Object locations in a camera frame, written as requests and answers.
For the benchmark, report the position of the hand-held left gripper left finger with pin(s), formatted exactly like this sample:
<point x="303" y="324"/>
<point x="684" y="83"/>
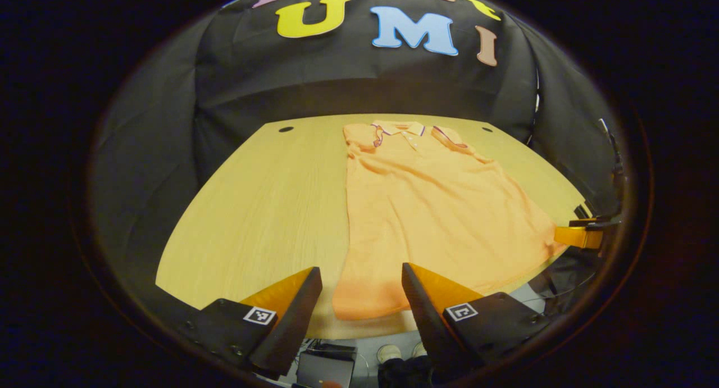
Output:
<point x="295" y="326"/>

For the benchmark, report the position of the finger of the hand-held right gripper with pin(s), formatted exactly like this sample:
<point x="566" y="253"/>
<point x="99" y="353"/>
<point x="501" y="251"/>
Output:
<point x="581" y="237"/>
<point x="598" y="223"/>

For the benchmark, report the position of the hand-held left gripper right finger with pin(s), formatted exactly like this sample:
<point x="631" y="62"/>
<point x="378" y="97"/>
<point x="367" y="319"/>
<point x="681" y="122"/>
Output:
<point x="427" y="320"/>

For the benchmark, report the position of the orange T-shirt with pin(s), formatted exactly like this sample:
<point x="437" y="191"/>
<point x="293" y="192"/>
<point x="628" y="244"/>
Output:
<point x="438" y="219"/>

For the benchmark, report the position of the small white round object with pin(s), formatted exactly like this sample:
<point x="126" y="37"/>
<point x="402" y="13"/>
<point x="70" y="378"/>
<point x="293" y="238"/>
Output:
<point x="389" y="354"/>
<point x="419" y="350"/>

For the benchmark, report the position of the grey flat box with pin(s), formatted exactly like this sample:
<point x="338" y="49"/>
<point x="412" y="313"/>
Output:
<point x="326" y="371"/>

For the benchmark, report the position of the dark cloth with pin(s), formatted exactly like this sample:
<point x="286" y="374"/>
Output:
<point x="404" y="372"/>

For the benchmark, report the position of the black backdrop cloth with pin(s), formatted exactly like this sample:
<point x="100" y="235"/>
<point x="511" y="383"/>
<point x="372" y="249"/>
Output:
<point x="281" y="79"/>

